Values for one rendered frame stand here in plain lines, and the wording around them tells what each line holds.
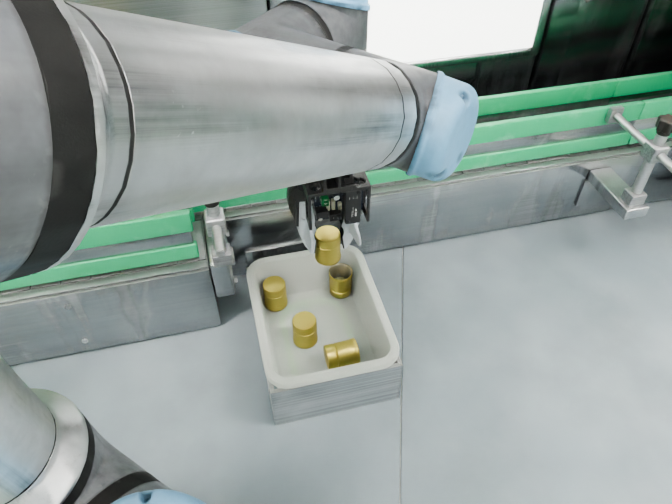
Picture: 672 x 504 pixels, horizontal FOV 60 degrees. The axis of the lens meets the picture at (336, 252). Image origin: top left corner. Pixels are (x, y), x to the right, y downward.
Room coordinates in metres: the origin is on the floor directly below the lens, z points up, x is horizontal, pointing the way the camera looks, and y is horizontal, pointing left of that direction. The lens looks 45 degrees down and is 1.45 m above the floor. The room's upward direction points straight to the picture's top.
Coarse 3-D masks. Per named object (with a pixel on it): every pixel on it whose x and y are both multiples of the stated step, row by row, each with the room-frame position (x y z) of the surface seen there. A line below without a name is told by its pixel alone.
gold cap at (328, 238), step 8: (320, 232) 0.56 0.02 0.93; (328, 232) 0.56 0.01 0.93; (336, 232) 0.56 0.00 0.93; (320, 240) 0.55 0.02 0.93; (328, 240) 0.55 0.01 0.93; (336, 240) 0.55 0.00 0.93; (320, 248) 0.55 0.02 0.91; (328, 248) 0.55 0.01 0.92; (336, 248) 0.55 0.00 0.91; (320, 256) 0.55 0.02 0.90; (328, 256) 0.55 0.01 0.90; (336, 256) 0.55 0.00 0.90; (328, 264) 0.55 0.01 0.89
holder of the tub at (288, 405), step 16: (256, 256) 0.65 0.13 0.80; (400, 368) 0.42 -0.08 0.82; (272, 384) 0.40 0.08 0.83; (320, 384) 0.40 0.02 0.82; (336, 384) 0.40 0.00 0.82; (352, 384) 0.41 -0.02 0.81; (368, 384) 0.41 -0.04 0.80; (384, 384) 0.42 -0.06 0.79; (272, 400) 0.38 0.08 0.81; (288, 400) 0.39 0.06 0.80; (304, 400) 0.39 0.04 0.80; (320, 400) 0.40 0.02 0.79; (336, 400) 0.40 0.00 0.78; (352, 400) 0.41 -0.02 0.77; (368, 400) 0.41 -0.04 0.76; (384, 400) 0.42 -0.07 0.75; (288, 416) 0.39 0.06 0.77; (304, 416) 0.39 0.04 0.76
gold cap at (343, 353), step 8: (328, 344) 0.48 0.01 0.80; (336, 344) 0.48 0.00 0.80; (344, 344) 0.47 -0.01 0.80; (352, 344) 0.47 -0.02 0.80; (328, 352) 0.46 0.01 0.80; (336, 352) 0.46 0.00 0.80; (344, 352) 0.46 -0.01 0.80; (352, 352) 0.46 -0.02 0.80; (328, 360) 0.45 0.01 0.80; (336, 360) 0.45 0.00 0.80; (344, 360) 0.46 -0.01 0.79; (352, 360) 0.46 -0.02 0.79; (328, 368) 0.45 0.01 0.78
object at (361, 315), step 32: (288, 256) 0.61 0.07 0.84; (352, 256) 0.62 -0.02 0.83; (256, 288) 0.54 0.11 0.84; (288, 288) 0.60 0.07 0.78; (320, 288) 0.61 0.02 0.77; (352, 288) 0.60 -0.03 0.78; (256, 320) 0.49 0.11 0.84; (288, 320) 0.54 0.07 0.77; (320, 320) 0.54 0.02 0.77; (352, 320) 0.54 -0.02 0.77; (384, 320) 0.49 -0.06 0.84; (288, 352) 0.49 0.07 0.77; (320, 352) 0.49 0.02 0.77; (384, 352) 0.46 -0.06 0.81; (288, 384) 0.39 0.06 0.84
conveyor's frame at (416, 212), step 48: (384, 192) 0.71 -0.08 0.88; (432, 192) 0.73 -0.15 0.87; (480, 192) 0.75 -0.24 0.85; (528, 192) 0.77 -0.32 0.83; (576, 192) 0.79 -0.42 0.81; (240, 240) 0.65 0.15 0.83; (288, 240) 0.67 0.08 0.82; (384, 240) 0.71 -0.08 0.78; (432, 240) 0.73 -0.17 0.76; (48, 288) 0.51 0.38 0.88; (96, 288) 0.51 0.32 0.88; (144, 288) 0.52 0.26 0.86; (192, 288) 0.54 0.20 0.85; (0, 336) 0.48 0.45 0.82; (48, 336) 0.49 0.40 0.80; (96, 336) 0.50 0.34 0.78; (144, 336) 0.52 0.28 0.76
